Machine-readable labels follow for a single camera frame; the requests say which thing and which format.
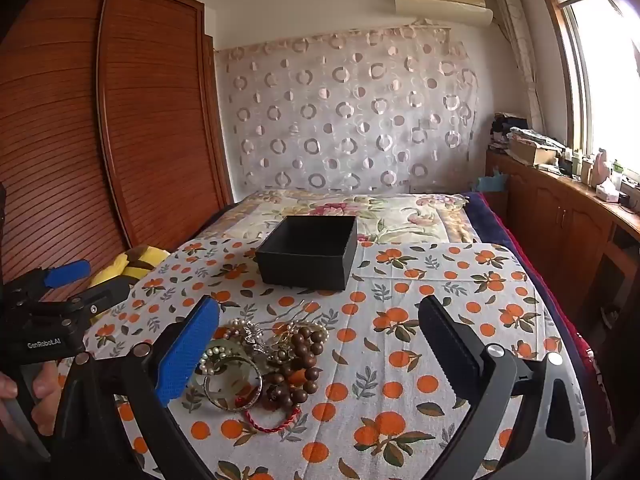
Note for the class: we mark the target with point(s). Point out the blue plastic bag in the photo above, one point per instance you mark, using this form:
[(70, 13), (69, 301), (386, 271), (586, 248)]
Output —
[(492, 182)]

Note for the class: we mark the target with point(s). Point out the black box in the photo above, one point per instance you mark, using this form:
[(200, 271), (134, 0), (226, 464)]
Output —
[(300, 265)]

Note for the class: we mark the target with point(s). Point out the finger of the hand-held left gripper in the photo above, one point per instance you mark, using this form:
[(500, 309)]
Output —
[(100, 297), (67, 272)]

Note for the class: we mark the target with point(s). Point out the orange fruit print cloth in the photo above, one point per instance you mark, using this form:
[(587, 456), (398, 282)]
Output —
[(430, 280)]

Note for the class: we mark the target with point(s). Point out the wooden cabinet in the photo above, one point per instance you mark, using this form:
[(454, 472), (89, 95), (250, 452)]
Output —
[(550, 210)]

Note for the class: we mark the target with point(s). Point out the silver hairpin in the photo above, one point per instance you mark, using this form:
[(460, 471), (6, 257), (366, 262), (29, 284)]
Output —
[(302, 308)]

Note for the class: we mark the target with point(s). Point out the circle pattern sheer curtain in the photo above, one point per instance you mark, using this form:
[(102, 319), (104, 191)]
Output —
[(350, 110)]

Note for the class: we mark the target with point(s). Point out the pile of dark clothing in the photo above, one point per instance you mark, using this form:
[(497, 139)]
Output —
[(505, 127)]

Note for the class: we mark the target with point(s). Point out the floral blanket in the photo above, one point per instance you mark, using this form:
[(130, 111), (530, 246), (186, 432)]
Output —
[(390, 215)]

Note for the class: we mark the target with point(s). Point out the yellow plush toy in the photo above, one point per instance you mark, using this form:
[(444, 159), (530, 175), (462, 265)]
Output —
[(145, 257)]

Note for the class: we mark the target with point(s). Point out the pink white bottle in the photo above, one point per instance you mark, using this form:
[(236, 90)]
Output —
[(600, 170)]

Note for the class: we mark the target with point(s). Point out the folded patterned cloth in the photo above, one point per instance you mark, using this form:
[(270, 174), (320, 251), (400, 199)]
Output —
[(537, 137)]

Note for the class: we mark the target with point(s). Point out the silver bangle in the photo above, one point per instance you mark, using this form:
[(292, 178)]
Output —
[(258, 382)]

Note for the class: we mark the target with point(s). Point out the person's left hand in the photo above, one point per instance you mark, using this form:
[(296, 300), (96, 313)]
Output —
[(46, 395)]

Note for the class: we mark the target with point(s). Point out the window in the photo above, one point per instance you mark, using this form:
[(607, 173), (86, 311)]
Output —
[(600, 85)]

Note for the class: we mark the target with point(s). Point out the wooden slatted wardrobe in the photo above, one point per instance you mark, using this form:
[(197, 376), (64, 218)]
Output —
[(150, 135)]

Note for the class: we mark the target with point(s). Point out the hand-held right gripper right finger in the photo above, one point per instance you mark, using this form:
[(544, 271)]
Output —
[(447, 355)]

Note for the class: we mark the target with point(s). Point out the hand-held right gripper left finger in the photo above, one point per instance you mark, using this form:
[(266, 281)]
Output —
[(190, 350)]

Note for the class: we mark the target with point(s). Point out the white tissue box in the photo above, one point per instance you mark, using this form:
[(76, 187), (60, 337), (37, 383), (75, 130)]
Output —
[(607, 192)]

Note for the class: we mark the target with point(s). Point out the wall air conditioner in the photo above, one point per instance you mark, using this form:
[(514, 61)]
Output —
[(440, 10)]

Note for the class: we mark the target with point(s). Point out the red blanket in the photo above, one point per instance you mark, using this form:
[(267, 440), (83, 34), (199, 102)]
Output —
[(597, 385)]

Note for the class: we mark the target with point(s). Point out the patterned window curtain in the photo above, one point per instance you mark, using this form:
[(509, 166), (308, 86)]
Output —
[(520, 50)]

